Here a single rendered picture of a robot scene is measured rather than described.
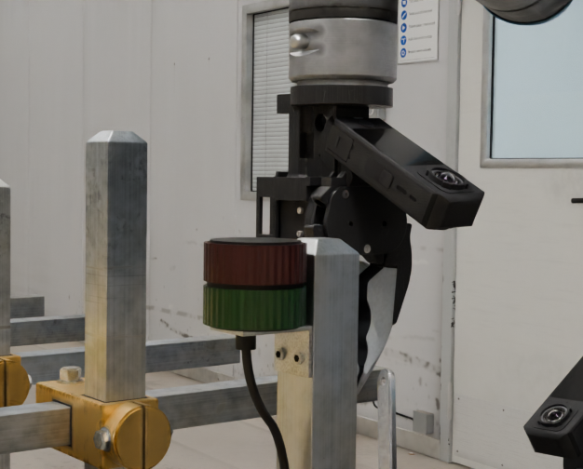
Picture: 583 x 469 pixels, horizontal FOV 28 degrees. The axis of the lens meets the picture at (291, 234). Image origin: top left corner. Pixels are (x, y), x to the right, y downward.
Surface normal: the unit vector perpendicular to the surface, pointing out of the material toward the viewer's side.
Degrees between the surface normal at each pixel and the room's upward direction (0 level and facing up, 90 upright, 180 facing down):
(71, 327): 90
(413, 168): 28
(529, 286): 90
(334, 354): 90
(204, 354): 90
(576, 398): 33
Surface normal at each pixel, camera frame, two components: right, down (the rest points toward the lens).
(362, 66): 0.33, 0.06
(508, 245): -0.84, 0.02
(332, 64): -0.19, 0.05
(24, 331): 0.61, 0.05
